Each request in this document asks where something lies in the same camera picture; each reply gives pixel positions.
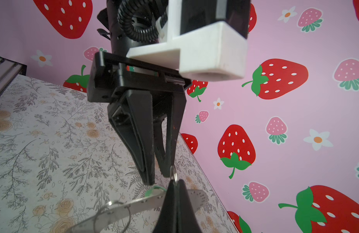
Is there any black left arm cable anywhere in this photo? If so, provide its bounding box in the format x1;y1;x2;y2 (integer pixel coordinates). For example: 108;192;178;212
117;0;168;43

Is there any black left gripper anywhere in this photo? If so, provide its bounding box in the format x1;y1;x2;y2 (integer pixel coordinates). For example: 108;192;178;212
87;51;192;185

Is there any aluminium front rail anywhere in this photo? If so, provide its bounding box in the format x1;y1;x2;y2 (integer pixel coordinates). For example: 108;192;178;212
0;56;27;96

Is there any small silver key ring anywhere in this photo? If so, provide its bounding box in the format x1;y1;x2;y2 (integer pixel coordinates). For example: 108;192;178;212
93;200;132;233

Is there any clear acrylic keyring holder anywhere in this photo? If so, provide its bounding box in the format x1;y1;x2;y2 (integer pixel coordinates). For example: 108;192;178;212
67;189;209;233

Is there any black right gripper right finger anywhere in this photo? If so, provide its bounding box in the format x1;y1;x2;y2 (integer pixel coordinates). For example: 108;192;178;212
176;180;202;233

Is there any silver key green tag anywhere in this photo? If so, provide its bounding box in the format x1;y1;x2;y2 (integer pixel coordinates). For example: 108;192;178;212
144;164;178;198

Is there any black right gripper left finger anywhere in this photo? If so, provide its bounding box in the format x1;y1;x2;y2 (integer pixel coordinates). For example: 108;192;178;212
153;180;178;233

